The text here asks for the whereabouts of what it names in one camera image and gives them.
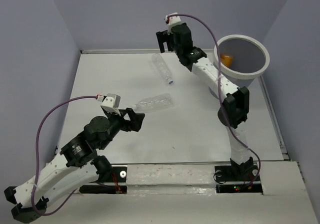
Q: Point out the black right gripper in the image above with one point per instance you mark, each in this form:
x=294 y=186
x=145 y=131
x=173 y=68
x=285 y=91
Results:
x=163 y=36

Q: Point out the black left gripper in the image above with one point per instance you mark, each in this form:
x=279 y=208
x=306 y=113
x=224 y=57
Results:
x=137 y=119

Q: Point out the clear bottle white-blue cap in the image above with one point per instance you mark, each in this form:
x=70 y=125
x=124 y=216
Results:
x=155 y=103
x=162 y=68

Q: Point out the orange blue label bottle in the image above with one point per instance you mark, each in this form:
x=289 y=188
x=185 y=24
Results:
x=227 y=60

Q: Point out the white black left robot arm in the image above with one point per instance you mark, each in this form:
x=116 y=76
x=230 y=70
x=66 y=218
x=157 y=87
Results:
x=78 y=163

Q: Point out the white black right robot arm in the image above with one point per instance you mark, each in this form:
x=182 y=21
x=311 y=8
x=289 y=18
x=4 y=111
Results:
x=234 y=101

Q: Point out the white round bin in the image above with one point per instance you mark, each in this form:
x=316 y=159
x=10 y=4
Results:
x=250 y=58

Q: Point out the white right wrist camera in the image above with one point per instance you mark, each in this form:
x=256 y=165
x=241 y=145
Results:
x=172 y=20

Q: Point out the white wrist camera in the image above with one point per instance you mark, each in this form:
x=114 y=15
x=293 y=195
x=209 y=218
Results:
x=109 y=103
x=172 y=20

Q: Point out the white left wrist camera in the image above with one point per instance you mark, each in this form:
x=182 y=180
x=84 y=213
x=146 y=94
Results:
x=109 y=103

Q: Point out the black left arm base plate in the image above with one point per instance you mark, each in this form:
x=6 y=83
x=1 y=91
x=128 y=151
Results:
x=115 y=183

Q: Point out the aluminium table edge rail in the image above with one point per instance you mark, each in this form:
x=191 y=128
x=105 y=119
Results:
x=120 y=51

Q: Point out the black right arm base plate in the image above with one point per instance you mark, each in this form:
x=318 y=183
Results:
x=227 y=182

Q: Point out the right aluminium table rail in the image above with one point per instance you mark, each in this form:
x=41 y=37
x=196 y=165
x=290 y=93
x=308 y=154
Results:
x=274 y=121

